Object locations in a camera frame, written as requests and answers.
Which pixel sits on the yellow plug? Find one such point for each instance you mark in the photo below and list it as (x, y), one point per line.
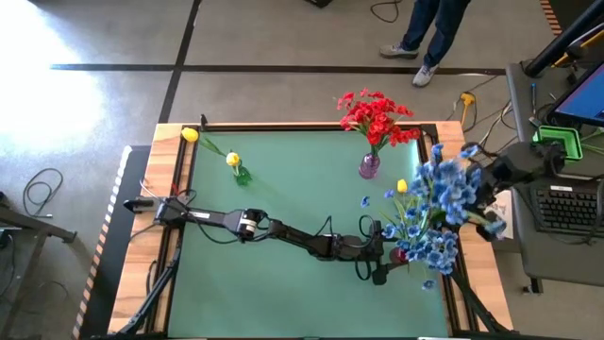
(467, 99)

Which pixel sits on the green table mat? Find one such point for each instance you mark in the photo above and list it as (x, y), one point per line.
(283, 307)

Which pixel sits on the black equipment box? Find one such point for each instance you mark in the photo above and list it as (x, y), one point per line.
(320, 3)

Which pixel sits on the red glass vase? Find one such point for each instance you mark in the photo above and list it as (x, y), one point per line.
(398, 256)

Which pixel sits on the striped hazard tape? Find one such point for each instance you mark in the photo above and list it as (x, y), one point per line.
(98, 250)

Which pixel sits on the black metal stand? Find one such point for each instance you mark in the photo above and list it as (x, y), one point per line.
(42, 226)

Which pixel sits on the black floor mat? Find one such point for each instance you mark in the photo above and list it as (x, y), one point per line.
(111, 293)

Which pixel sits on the black table frame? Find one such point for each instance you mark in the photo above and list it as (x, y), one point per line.
(307, 128)

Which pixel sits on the green glass vase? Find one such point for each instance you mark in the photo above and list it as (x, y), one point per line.
(244, 176)

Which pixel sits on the blue pen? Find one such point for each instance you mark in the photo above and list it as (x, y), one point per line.
(534, 92)

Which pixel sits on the monitor with blue screen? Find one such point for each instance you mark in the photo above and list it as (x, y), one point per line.
(587, 101)

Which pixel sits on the grey desk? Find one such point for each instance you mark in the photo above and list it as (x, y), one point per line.
(557, 264)

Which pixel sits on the black keyboard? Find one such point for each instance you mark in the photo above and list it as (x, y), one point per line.
(566, 212)

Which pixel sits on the person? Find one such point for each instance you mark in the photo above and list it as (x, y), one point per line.
(443, 28)

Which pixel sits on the yellow artificial tulip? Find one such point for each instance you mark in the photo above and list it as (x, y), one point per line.
(190, 134)
(232, 158)
(402, 185)

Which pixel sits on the black support strut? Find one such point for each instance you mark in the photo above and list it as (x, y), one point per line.
(156, 293)
(476, 307)

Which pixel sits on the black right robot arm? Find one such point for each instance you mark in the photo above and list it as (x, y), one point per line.
(524, 163)

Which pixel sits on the red artificial flower bunch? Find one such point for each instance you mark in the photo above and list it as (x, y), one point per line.
(349, 99)
(382, 106)
(401, 138)

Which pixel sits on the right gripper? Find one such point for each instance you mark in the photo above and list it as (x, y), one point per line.
(491, 179)

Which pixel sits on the green plastic box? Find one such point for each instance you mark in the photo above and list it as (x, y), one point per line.
(559, 133)

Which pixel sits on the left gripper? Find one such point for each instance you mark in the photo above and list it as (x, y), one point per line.
(358, 248)

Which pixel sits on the white paper sheet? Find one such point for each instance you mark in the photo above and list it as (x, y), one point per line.
(504, 208)

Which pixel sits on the green stems on desk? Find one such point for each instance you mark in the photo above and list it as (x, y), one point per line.
(594, 141)

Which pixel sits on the purple glass vase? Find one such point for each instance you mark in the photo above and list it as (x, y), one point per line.
(369, 166)

